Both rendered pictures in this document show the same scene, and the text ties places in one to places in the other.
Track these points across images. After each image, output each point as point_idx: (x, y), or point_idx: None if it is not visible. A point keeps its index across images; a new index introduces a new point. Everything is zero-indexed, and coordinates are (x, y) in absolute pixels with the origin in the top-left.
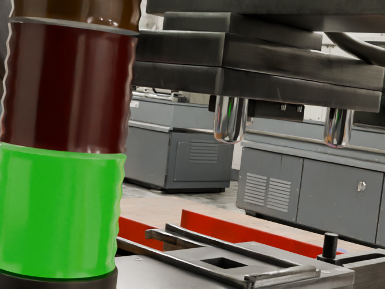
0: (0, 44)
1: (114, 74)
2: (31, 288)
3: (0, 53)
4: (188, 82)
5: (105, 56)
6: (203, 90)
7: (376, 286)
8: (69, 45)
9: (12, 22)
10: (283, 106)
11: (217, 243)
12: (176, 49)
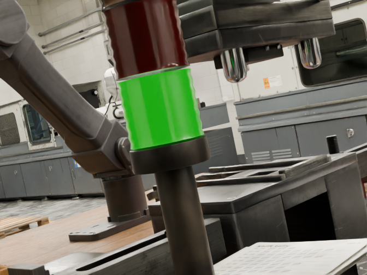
0: (42, 84)
1: (171, 20)
2: (164, 150)
3: (44, 90)
4: (198, 48)
5: (164, 11)
6: (209, 49)
7: None
8: (143, 10)
9: (46, 65)
10: (267, 47)
11: (250, 166)
12: (182, 29)
